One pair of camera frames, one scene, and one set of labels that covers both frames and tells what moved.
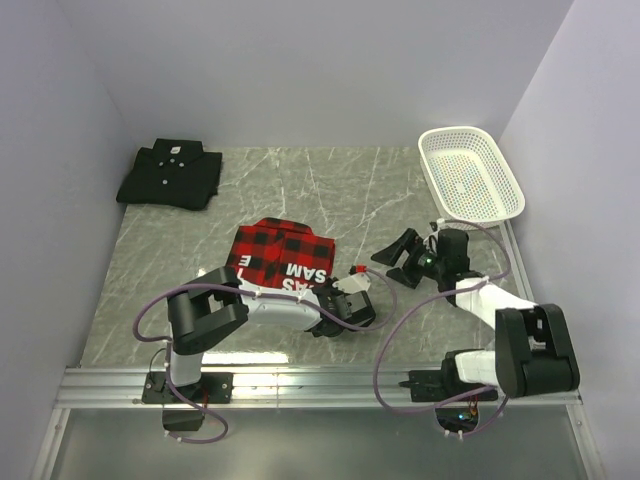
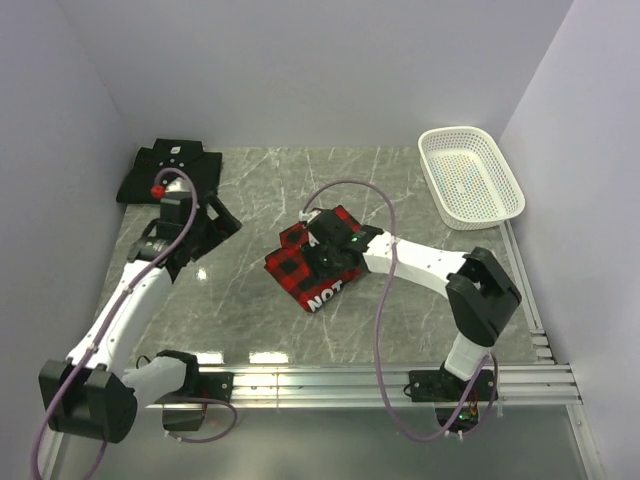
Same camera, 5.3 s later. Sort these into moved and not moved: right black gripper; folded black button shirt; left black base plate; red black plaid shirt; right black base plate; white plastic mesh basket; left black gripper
Moved: left black gripper; right black gripper; red black plaid shirt
Not moved: right black base plate; left black base plate; white plastic mesh basket; folded black button shirt
